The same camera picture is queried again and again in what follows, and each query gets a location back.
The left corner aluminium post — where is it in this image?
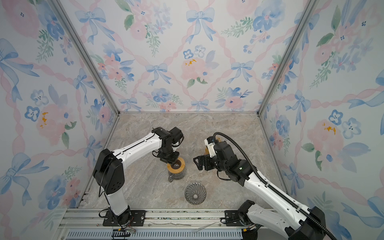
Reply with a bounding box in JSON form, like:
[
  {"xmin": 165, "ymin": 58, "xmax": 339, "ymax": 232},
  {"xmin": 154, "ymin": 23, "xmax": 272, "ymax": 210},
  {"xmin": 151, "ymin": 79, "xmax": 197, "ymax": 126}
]
[{"xmin": 48, "ymin": 0, "xmax": 120, "ymax": 116}]

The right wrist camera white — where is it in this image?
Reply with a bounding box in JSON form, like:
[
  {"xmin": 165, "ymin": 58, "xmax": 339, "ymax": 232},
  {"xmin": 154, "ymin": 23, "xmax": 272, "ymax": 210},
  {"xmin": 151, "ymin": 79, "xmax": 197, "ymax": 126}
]
[{"xmin": 204, "ymin": 137, "xmax": 216, "ymax": 158}]

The corner aluminium post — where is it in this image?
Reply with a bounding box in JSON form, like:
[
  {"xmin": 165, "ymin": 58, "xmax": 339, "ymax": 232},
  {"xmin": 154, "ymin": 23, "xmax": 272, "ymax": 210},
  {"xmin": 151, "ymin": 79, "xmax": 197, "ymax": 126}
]
[
  {"xmin": 48, "ymin": 0, "xmax": 120, "ymax": 116},
  {"xmin": 257, "ymin": 0, "xmax": 318, "ymax": 118}
]

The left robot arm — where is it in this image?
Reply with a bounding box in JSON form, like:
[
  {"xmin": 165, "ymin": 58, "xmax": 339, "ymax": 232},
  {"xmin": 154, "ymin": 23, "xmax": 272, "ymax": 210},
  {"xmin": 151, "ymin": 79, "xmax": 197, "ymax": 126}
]
[{"xmin": 93, "ymin": 127, "xmax": 184, "ymax": 227}]

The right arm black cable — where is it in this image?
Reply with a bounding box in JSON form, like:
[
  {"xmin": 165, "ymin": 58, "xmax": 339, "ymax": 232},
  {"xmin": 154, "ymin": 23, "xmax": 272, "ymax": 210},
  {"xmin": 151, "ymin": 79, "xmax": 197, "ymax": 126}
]
[{"xmin": 212, "ymin": 131, "xmax": 338, "ymax": 240}]

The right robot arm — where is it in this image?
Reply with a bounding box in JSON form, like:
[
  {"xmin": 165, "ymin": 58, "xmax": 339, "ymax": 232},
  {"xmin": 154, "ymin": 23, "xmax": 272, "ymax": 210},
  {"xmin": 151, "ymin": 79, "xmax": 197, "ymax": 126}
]
[{"xmin": 193, "ymin": 142, "xmax": 328, "ymax": 240}]

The grey glass carafe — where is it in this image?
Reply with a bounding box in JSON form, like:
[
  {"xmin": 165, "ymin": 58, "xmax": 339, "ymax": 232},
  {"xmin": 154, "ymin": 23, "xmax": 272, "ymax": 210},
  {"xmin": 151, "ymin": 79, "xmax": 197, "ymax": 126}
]
[{"xmin": 168, "ymin": 170, "xmax": 185, "ymax": 183}]

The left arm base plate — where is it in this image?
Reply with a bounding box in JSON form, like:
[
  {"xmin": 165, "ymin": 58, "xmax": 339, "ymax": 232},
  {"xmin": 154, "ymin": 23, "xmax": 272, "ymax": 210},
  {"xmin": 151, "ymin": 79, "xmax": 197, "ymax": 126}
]
[{"xmin": 103, "ymin": 209, "xmax": 147, "ymax": 228}]

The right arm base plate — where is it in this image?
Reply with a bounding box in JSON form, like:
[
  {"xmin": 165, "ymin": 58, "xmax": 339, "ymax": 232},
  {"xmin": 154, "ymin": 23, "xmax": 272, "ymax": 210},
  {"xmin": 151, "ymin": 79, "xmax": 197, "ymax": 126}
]
[{"xmin": 221, "ymin": 210, "xmax": 263, "ymax": 228}]

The wooden dripper ring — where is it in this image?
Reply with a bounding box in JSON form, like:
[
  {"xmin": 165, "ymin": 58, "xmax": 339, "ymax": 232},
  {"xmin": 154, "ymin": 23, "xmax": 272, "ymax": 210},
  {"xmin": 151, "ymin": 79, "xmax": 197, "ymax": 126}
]
[{"xmin": 167, "ymin": 157, "xmax": 186, "ymax": 175}]

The aluminium front rail frame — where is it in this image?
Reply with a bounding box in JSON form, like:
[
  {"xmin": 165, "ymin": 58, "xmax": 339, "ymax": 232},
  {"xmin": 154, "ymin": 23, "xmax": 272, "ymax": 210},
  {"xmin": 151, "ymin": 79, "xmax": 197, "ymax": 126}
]
[{"xmin": 53, "ymin": 206, "xmax": 316, "ymax": 240}]

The grey glass dripper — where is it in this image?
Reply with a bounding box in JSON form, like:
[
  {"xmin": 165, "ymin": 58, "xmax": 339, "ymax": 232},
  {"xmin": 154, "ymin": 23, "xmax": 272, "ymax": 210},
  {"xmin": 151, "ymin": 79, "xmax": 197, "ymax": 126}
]
[{"xmin": 185, "ymin": 183, "xmax": 207, "ymax": 205}]

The right corner aluminium post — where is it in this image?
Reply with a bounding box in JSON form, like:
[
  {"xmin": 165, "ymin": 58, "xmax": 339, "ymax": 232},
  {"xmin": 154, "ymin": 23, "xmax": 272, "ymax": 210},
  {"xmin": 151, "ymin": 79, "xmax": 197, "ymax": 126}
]
[{"xmin": 257, "ymin": 0, "xmax": 318, "ymax": 118}]

